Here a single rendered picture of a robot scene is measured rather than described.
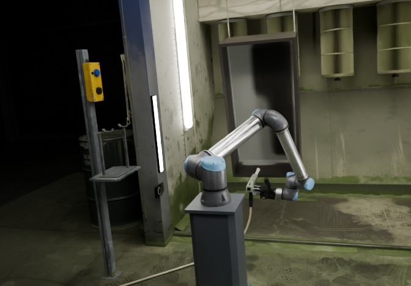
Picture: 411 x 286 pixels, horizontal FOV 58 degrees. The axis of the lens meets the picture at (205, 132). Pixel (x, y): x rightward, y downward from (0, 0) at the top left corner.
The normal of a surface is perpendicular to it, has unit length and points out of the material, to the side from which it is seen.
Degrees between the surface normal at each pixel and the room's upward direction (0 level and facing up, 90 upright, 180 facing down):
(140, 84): 90
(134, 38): 90
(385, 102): 57
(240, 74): 102
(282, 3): 90
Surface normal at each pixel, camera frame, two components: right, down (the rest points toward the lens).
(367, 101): -0.29, -0.38
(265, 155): -0.25, 0.38
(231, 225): 0.47, 0.11
